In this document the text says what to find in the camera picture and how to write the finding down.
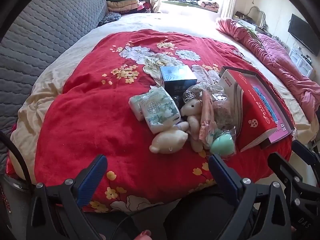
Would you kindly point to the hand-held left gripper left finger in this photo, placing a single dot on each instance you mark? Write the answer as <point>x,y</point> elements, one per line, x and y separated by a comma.
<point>91,180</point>

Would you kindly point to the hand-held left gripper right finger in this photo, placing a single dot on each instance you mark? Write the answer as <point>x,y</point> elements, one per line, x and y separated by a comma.
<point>222,175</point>

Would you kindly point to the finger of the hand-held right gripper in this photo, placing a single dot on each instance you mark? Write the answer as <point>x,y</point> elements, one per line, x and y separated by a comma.
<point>280,165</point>
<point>302,150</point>

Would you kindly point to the grey tray box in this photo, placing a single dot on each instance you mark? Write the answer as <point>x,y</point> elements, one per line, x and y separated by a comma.
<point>265,144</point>

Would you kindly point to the floral scrunchie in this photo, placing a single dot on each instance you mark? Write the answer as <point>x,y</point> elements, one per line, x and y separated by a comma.
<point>200,88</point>

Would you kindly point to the green sponge in bag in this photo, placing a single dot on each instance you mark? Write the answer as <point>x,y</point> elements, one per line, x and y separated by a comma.
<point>221,142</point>

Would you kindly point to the person's dark trouser leg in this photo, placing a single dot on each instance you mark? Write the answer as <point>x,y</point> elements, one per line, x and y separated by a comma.
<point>195,217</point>

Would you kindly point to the red tissue box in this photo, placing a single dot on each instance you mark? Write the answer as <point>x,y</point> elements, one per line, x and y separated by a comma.
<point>255,115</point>

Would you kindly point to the orange plastic packet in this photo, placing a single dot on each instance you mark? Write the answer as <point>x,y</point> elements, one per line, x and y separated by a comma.
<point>206,120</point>

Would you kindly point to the red floral blanket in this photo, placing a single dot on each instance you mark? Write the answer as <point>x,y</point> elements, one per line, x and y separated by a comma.
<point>87,117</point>

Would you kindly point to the cream plush toy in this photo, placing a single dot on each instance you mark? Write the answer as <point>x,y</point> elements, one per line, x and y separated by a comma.
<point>167,140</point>

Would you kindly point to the pink item in plastic bag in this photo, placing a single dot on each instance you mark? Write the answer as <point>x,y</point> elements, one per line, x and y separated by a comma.
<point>222,105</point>

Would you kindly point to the pink book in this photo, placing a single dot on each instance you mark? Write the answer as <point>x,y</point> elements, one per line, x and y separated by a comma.
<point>262,90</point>

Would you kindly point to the person's bare foot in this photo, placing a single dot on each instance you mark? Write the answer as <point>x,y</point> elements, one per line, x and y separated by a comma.
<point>144,234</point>

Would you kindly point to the white cabinet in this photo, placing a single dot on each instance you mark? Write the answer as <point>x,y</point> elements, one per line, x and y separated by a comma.
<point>300,62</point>

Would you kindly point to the small green white tissue pack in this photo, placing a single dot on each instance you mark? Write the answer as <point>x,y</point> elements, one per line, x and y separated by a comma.
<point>136,103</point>

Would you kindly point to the pink quilt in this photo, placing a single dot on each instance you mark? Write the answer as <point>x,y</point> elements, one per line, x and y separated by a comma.
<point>275,55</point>

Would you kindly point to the black box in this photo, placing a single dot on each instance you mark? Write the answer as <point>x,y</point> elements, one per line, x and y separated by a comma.
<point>177,75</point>

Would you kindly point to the black television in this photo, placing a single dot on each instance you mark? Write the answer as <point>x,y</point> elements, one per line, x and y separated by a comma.
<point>302,32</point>

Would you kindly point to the green cloth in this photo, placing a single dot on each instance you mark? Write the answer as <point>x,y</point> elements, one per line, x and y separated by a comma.
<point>251,31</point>

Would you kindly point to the grey quilted headboard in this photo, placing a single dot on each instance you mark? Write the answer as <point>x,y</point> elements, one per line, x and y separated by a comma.
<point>37,42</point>

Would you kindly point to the cream bed sheet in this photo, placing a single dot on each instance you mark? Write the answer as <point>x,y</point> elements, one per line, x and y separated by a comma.
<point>175,22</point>

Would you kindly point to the dark patterned cloth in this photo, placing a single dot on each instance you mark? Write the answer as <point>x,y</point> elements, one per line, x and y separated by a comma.
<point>110,18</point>

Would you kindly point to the orange patterned cloth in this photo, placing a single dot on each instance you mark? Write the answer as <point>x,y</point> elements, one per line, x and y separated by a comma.
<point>210,5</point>

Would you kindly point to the stack of folded clothes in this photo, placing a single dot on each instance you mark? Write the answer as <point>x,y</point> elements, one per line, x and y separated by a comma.
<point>122,3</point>

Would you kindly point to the ornate metal frame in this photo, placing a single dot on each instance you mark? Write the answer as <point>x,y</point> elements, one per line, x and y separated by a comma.
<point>261,17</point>

